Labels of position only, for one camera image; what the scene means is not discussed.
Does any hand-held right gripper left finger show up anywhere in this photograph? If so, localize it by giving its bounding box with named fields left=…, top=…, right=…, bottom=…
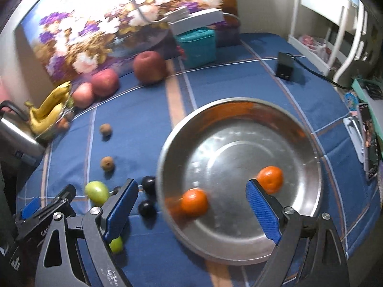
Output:
left=35, top=178, right=140, bottom=287

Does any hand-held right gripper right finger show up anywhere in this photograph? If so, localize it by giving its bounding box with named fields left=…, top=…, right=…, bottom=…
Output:
left=245, top=178, right=350, bottom=287

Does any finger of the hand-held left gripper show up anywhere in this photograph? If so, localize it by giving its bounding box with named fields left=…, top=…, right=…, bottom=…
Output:
left=42, top=184, right=77, bottom=216
left=13, top=197, right=45, bottom=225

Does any dark purple plum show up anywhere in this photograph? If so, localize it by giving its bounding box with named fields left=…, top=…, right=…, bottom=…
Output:
left=141, top=176, right=157, bottom=195
left=138, top=200, right=156, bottom=218

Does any large green jujube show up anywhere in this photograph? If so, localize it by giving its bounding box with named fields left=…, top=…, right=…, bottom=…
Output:
left=84, top=181, right=110, bottom=207

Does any small green jujube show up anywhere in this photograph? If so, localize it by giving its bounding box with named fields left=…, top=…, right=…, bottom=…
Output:
left=108, top=236, right=124, bottom=253

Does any orange mandarin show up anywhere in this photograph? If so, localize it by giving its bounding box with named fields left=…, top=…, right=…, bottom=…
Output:
left=180, top=188, right=209, bottom=217
left=256, top=166, right=284, bottom=194

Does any stainless steel plate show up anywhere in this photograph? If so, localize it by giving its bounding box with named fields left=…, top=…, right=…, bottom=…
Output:
left=156, top=97, right=324, bottom=266

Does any glass fruit bowl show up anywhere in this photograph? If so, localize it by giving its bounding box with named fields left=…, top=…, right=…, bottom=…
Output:
left=37, top=96, right=75, bottom=141

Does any blue plaid cloth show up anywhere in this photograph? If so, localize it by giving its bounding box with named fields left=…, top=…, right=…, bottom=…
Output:
left=15, top=31, right=382, bottom=287

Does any stainless steel kettle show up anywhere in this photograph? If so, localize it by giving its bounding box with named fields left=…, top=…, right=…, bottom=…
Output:
left=0, top=100, right=45, bottom=168

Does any bunch of yellow bananas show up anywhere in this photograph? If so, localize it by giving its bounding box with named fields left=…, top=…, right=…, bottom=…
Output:
left=24, top=81, right=72, bottom=135

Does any pink apple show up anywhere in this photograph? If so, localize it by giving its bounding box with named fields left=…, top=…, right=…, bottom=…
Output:
left=72, top=83, right=95, bottom=108

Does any white plastic item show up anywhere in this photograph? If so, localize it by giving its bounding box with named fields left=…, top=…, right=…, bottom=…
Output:
left=343, top=116, right=367, bottom=163

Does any dark printed packet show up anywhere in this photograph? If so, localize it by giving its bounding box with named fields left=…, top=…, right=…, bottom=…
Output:
left=357, top=103, right=380, bottom=181

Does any large dark red apple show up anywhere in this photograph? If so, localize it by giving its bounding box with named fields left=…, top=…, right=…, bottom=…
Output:
left=133, top=51, right=167, bottom=85

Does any black power adapter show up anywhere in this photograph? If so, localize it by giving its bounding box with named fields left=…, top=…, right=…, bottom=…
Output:
left=275, top=52, right=295, bottom=81

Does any teal cardboard box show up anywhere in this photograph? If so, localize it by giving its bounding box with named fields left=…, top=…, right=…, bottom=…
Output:
left=351, top=78, right=383, bottom=117

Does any pink bag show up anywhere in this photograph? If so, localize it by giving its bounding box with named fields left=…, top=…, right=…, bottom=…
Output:
left=298, top=34, right=327, bottom=60

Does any floral printed cloth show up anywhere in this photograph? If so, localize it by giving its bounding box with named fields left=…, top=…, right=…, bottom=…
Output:
left=21, top=0, right=238, bottom=84

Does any teal plastic box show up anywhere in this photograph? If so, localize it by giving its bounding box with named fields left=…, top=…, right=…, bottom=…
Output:
left=175, top=27, right=216, bottom=69

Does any white flat box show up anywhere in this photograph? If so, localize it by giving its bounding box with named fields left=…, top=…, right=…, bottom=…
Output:
left=169, top=8, right=225, bottom=36

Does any black cable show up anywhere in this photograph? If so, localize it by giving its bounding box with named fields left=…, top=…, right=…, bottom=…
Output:
left=292, top=54, right=355, bottom=91

